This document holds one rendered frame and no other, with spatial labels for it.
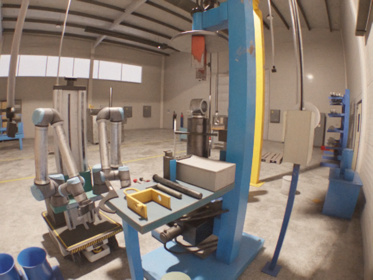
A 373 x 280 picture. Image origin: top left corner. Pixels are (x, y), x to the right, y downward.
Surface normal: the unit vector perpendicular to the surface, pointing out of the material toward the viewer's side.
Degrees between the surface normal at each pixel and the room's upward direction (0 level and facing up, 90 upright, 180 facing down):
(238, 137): 90
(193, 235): 90
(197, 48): 90
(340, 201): 90
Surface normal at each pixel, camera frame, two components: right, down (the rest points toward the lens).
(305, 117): -0.68, 0.09
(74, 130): 0.82, 0.10
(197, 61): -0.15, 0.14
